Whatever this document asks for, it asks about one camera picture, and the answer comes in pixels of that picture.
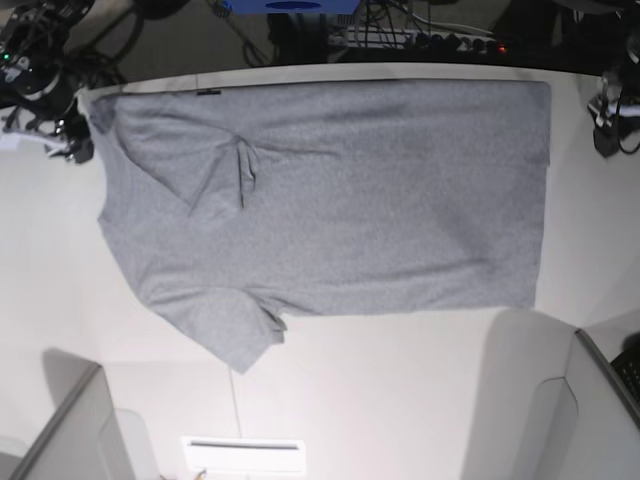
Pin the right grey partition panel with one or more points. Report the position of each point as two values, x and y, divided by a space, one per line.
583 424

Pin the blue box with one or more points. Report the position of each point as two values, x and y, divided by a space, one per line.
292 6

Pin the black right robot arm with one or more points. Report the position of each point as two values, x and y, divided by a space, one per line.
33 39

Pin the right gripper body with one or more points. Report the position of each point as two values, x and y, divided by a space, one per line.
45 112

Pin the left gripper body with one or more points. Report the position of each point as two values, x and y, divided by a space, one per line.
615 107

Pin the grey partition panel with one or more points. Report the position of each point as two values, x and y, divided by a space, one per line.
583 424
87 437

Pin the left grey partition panel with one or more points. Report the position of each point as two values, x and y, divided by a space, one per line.
87 437

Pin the grey T-shirt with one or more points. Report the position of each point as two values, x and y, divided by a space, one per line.
224 211

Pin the black keyboard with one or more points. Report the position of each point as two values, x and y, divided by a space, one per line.
626 366

